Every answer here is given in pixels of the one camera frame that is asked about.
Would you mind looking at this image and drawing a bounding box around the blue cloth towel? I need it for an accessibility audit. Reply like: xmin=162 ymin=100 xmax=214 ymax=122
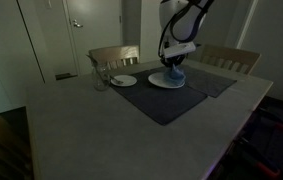
xmin=163 ymin=64 xmax=187 ymax=86

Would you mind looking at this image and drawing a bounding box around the black stand with red handle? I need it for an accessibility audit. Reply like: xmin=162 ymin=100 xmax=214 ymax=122
xmin=237 ymin=139 xmax=281 ymax=178

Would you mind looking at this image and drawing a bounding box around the metal door handle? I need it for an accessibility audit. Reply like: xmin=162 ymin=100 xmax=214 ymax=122
xmin=71 ymin=19 xmax=84 ymax=29

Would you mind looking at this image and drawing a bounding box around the bigger white plate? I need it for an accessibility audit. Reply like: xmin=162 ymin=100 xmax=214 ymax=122
xmin=147 ymin=71 xmax=186 ymax=90

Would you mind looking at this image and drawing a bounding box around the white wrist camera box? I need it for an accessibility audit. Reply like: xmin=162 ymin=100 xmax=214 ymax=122
xmin=162 ymin=42 xmax=197 ymax=60

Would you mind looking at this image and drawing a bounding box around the clear drinking glass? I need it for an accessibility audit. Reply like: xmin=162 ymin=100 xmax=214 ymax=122
xmin=90 ymin=61 xmax=111 ymax=92

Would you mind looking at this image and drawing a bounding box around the metal spoon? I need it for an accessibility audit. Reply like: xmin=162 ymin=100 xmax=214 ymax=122
xmin=109 ymin=75 xmax=125 ymax=85

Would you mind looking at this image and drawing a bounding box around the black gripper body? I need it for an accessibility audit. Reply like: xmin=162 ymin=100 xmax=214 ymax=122
xmin=161 ymin=53 xmax=186 ymax=69

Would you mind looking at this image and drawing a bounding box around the small dark placemat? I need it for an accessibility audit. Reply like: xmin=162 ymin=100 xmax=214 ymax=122
xmin=170 ymin=63 xmax=238 ymax=99

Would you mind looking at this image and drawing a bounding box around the white door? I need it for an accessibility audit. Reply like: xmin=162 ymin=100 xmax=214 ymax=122
xmin=62 ymin=0 xmax=124 ymax=76

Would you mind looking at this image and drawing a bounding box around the smaller white plate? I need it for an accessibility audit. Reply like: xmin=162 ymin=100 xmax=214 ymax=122
xmin=110 ymin=74 xmax=138 ymax=88

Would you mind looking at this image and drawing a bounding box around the large dark placemat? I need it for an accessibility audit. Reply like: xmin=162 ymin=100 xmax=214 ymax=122
xmin=109 ymin=66 xmax=209 ymax=127

